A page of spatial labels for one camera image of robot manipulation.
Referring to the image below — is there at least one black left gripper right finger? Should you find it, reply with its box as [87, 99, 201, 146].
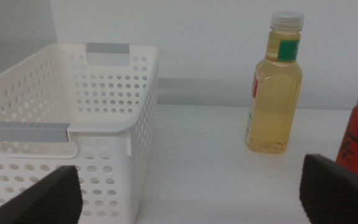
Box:
[299, 154, 358, 224]

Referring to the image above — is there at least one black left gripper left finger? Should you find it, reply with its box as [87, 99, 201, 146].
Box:
[0, 165, 83, 224]

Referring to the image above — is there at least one yellow drink bottle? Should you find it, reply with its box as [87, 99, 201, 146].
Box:
[245, 11, 305, 154]

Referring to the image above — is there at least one white perforated plastic basket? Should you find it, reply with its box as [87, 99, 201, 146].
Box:
[0, 42, 162, 224]

